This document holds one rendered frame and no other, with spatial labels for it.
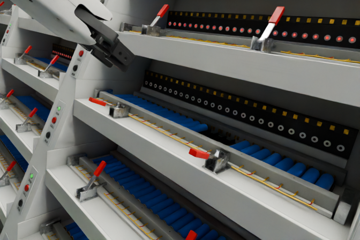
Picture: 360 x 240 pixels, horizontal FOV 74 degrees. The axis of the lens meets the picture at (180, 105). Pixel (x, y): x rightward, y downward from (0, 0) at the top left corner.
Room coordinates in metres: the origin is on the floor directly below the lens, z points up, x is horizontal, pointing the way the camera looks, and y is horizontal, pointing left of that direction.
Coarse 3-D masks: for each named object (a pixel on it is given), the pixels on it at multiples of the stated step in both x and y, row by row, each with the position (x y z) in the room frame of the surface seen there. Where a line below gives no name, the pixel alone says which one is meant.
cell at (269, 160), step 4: (268, 156) 0.41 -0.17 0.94; (272, 156) 0.41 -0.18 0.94; (276, 156) 0.41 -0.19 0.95; (280, 156) 0.42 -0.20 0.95; (264, 160) 0.39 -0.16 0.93; (268, 160) 0.39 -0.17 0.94; (272, 160) 0.40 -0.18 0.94; (276, 160) 0.41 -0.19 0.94; (280, 160) 0.42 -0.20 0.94; (272, 164) 0.39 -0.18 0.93
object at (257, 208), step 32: (96, 96) 0.64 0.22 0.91; (160, 96) 0.68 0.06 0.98; (96, 128) 0.55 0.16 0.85; (128, 128) 0.48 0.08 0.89; (256, 128) 0.50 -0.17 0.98; (160, 160) 0.42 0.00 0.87; (192, 160) 0.39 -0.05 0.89; (192, 192) 0.38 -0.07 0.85; (224, 192) 0.34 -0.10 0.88; (256, 192) 0.33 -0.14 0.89; (352, 192) 0.31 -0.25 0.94; (256, 224) 0.31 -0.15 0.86; (288, 224) 0.28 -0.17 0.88; (320, 224) 0.28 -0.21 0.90; (352, 224) 0.26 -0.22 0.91
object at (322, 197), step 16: (112, 96) 0.61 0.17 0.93; (144, 112) 0.52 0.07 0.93; (176, 128) 0.46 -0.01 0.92; (208, 144) 0.42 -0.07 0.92; (240, 160) 0.38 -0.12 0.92; (256, 160) 0.37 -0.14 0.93; (272, 176) 0.35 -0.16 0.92; (288, 176) 0.34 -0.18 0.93; (304, 192) 0.32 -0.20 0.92; (320, 192) 0.31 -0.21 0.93
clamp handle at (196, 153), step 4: (192, 148) 0.32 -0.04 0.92; (192, 152) 0.31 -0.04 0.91; (196, 152) 0.31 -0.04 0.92; (200, 152) 0.32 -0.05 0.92; (204, 152) 0.33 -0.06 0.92; (216, 152) 0.36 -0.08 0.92; (196, 156) 0.31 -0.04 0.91; (200, 156) 0.32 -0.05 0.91; (204, 156) 0.33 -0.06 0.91; (208, 156) 0.34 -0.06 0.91; (212, 156) 0.35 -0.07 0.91; (216, 156) 0.37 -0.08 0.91
